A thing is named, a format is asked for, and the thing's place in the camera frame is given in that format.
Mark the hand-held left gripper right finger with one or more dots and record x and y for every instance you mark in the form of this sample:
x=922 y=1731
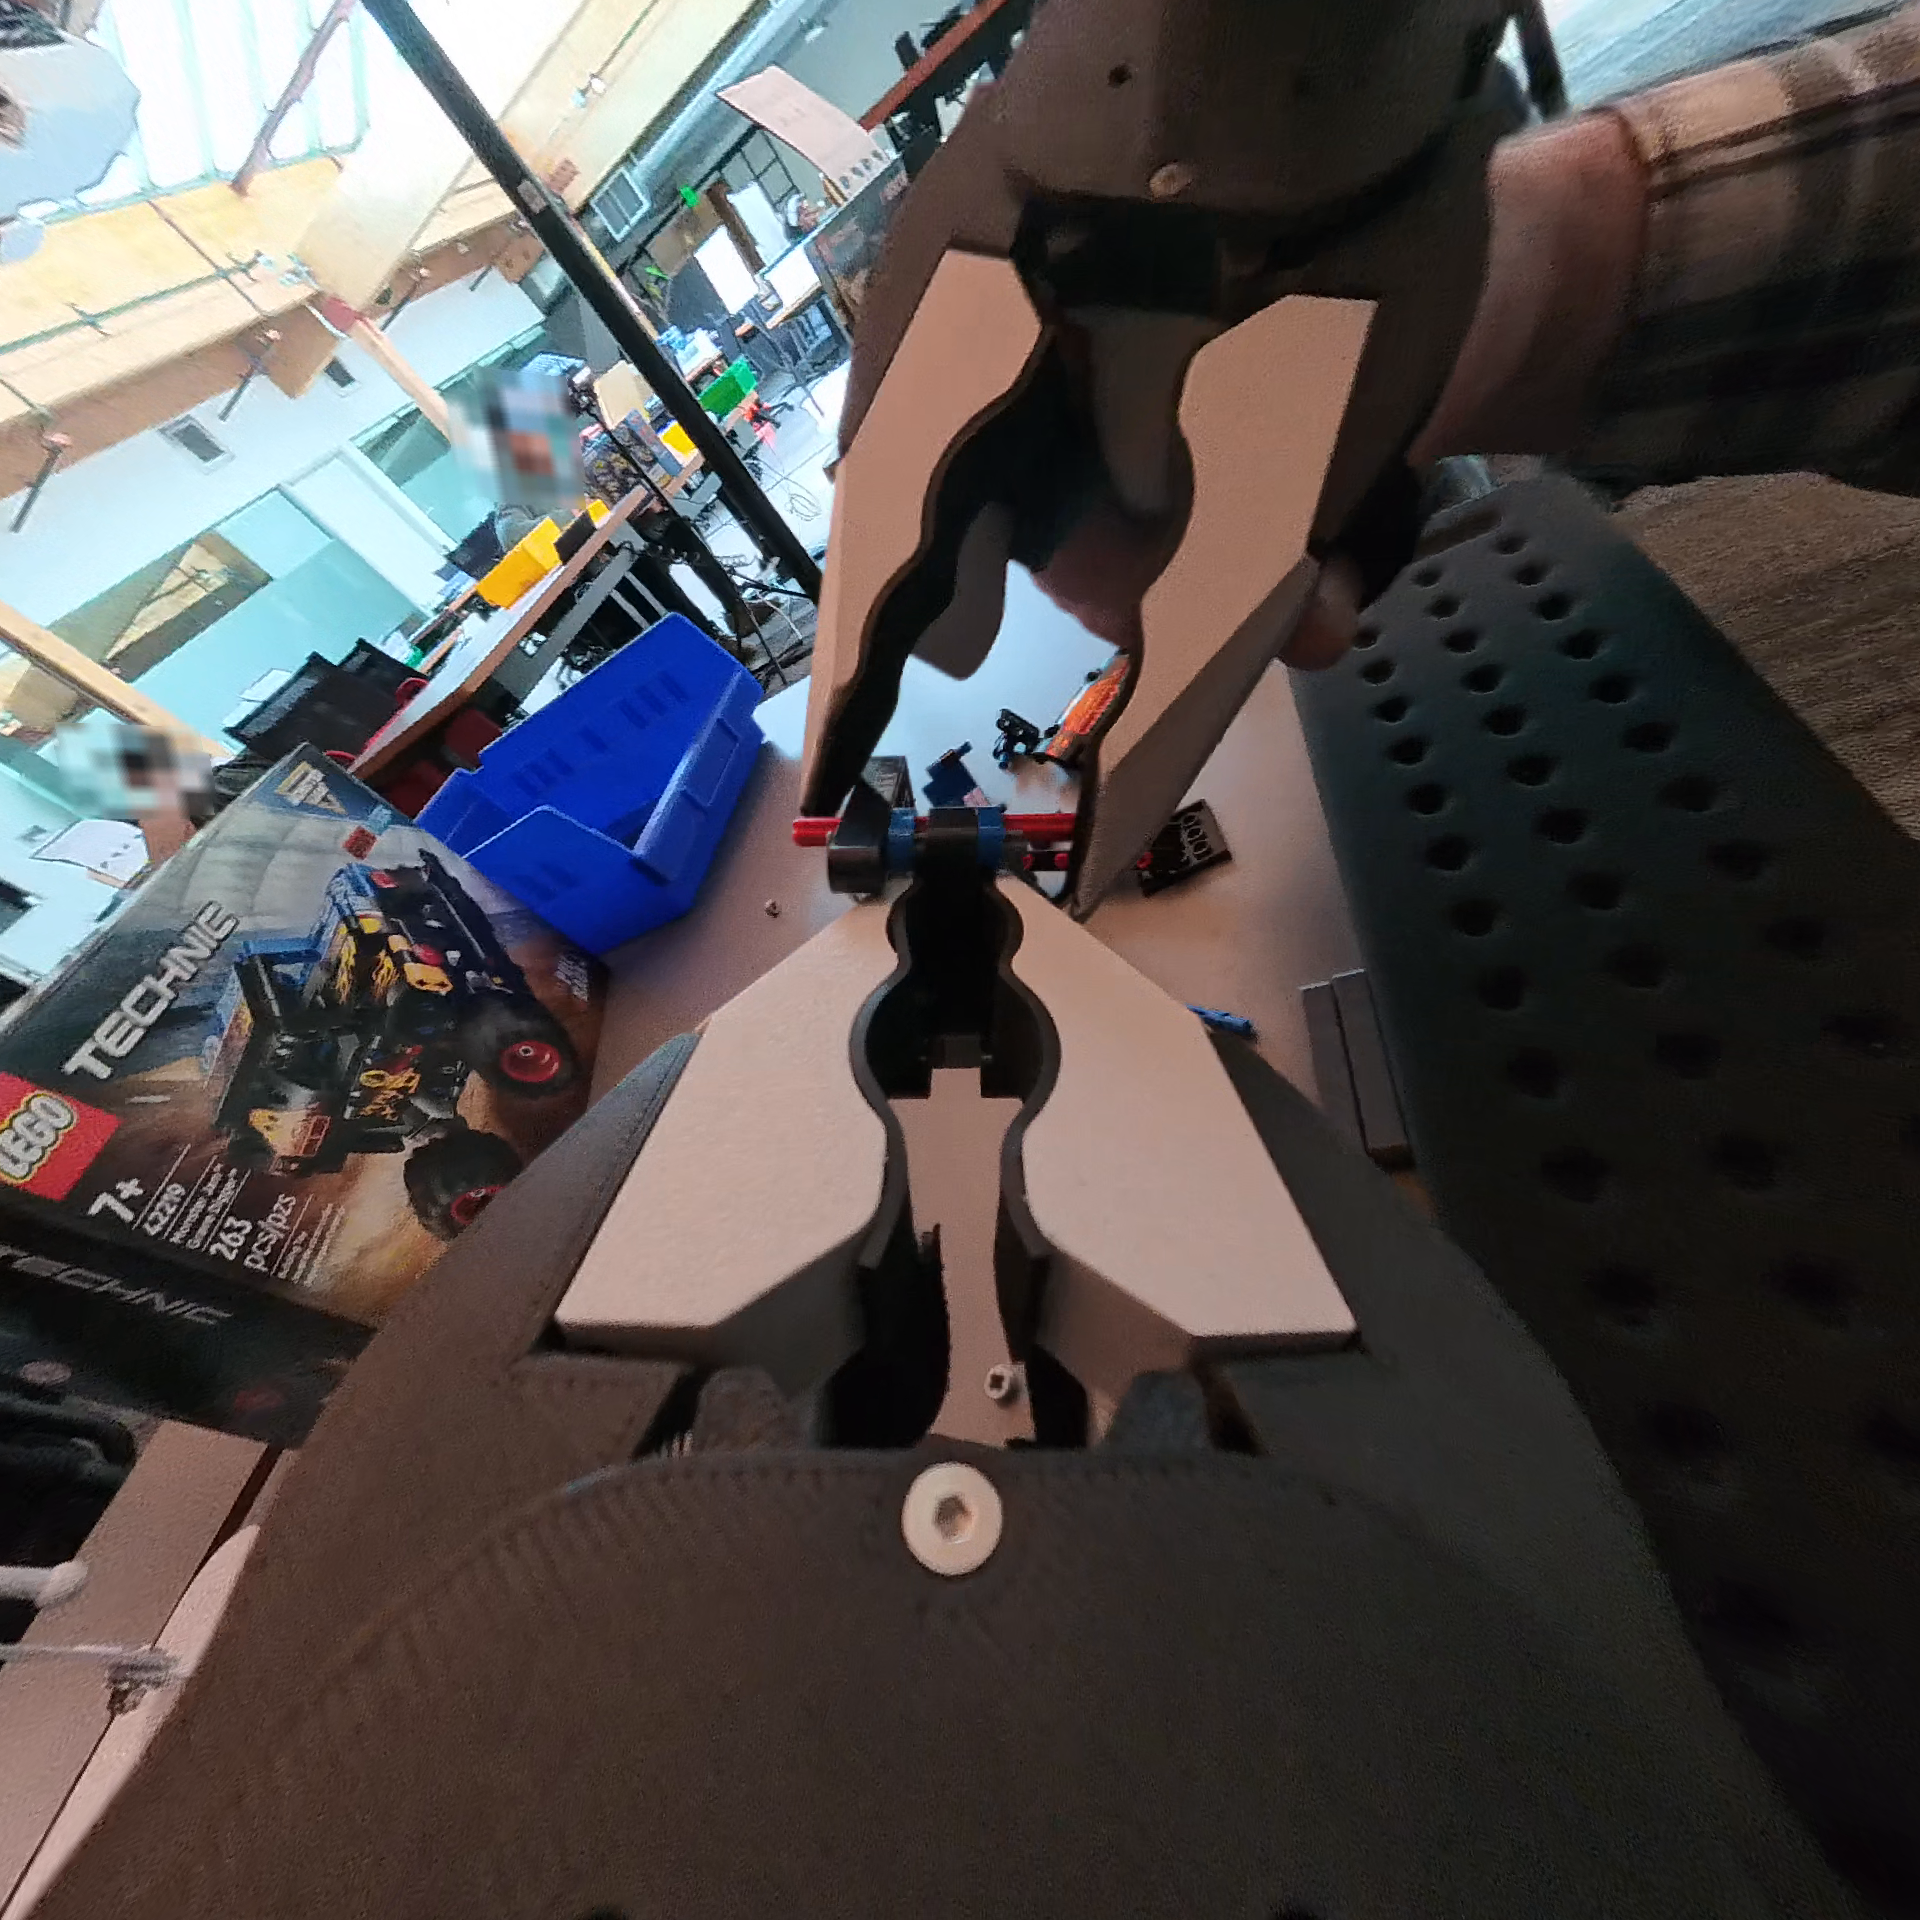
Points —
x=1187 y=1185

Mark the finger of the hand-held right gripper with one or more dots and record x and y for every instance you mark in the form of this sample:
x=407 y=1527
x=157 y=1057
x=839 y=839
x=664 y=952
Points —
x=916 y=419
x=1276 y=449

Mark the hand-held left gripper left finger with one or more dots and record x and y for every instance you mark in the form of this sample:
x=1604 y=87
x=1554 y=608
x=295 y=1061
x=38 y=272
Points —
x=720 y=1185

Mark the black connector with red axle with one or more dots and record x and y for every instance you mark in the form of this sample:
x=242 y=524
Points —
x=946 y=929

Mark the person's right hand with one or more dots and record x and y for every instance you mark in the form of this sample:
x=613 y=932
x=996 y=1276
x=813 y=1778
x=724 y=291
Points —
x=1546 y=285

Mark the small blue pin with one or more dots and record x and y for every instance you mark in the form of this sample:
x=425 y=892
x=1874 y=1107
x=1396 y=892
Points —
x=1227 y=1020

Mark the long grey toy beam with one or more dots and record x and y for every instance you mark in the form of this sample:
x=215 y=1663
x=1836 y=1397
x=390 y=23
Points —
x=1325 y=1065
x=1377 y=1065

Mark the black toy set box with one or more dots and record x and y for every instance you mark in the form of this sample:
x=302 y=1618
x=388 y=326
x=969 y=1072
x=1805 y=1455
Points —
x=864 y=225

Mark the white easel board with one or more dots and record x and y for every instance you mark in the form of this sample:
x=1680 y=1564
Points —
x=796 y=128

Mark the black orange flame panel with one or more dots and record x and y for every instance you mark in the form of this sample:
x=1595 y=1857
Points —
x=1093 y=713

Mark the small black toy clip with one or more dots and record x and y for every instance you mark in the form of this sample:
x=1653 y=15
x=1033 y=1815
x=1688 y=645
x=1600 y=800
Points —
x=1021 y=732

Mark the black pole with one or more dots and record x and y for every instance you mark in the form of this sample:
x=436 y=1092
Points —
x=602 y=285

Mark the blue and white toy piece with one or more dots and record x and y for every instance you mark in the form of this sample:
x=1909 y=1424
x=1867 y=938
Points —
x=953 y=777

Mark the blue plastic bin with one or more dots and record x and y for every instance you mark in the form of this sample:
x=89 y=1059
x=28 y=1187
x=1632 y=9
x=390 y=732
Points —
x=602 y=810

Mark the toy truck set box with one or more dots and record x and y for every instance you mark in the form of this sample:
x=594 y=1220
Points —
x=300 y=1080

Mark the black perforated surface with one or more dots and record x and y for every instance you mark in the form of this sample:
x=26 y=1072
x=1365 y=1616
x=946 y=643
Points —
x=1620 y=975

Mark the long wooden table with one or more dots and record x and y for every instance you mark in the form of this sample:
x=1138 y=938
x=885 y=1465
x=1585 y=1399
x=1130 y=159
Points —
x=497 y=658

